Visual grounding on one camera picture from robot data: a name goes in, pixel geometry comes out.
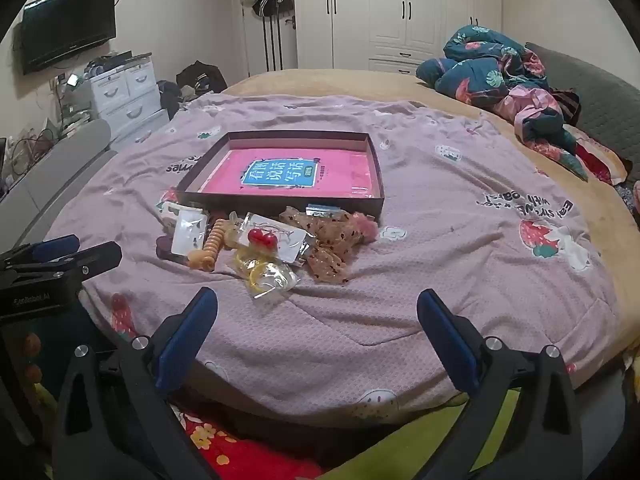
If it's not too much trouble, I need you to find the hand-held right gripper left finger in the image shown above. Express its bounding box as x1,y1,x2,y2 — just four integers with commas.
52,287,221,480

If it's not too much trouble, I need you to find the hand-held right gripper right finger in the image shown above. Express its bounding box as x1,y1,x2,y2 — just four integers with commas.
416,288,586,480

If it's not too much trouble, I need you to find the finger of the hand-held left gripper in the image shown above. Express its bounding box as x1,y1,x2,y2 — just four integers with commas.
0,241,123,288
0,234,81,268

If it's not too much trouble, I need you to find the white earring card packet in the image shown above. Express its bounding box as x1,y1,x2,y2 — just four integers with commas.
171,208,208,257

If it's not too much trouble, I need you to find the orange spiral hair tie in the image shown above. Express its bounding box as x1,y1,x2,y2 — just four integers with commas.
187,217,226,271

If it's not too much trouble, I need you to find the yellow hoop earrings bag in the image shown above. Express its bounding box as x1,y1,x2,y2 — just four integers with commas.
227,247,301,301

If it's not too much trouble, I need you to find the beige claw hair clip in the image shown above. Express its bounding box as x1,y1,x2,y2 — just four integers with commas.
225,211,247,250

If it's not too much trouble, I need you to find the beige dotted scrunchie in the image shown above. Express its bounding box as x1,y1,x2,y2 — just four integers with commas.
279,206,358,283

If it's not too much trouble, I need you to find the dark shallow cardboard box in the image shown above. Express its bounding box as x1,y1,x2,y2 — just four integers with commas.
176,131,386,221

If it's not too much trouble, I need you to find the dark purple hair accessory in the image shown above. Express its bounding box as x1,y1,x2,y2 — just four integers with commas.
156,236,191,263

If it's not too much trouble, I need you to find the purple printed blanket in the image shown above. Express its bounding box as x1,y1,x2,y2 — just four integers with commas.
45,92,618,428

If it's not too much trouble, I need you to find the teal white packet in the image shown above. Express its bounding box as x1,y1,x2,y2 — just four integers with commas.
159,200,203,226

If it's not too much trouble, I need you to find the red floral cloth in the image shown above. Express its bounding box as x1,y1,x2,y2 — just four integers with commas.
177,410,321,480

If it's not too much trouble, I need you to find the yellow-green cloth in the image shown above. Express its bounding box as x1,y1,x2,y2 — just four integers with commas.
320,387,521,480

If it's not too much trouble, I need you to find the red cherry earrings packet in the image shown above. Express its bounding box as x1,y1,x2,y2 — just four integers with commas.
235,214,316,267

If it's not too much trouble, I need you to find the white drawer cabinet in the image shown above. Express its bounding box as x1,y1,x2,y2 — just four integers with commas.
82,55,171,151

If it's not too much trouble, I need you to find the dark bag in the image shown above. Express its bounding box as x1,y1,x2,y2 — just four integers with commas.
157,80,188,116

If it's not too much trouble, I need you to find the black bag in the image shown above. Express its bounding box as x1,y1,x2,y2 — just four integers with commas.
176,61,228,93

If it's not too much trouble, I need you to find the black flat television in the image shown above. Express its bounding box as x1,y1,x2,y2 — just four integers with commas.
21,0,117,76

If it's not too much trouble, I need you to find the red patterned pillow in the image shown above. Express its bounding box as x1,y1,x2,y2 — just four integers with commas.
575,127,631,186

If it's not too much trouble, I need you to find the teal floral quilt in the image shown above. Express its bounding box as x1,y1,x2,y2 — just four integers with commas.
416,25,591,181

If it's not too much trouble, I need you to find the beige bed sheet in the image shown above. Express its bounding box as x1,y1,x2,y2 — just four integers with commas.
220,69,640,361

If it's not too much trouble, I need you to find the grey quilted headboard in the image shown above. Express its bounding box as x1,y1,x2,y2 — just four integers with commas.
525,42,640,183

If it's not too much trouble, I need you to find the white wardrobe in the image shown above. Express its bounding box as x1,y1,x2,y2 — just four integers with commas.
292,0,503,76

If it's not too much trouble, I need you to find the pink fluffy hair tie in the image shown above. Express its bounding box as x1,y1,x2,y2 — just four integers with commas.
350,211,378,241

